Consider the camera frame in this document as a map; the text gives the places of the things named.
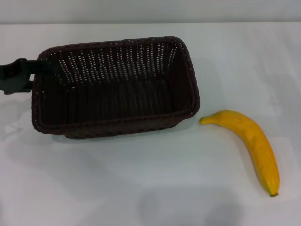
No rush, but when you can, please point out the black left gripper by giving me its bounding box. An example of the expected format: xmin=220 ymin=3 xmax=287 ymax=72
xmin=0 ymin=58 xmax=60 ymax=95

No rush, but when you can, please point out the dark brown woven plastic basket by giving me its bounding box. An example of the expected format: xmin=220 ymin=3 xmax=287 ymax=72
xmin=31 ymin=36 xmax=201 ymax=141

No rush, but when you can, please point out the yellow plastic banana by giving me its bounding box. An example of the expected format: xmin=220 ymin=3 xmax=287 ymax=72
xmin=199 ymin=110 xmax=280 ymax=198

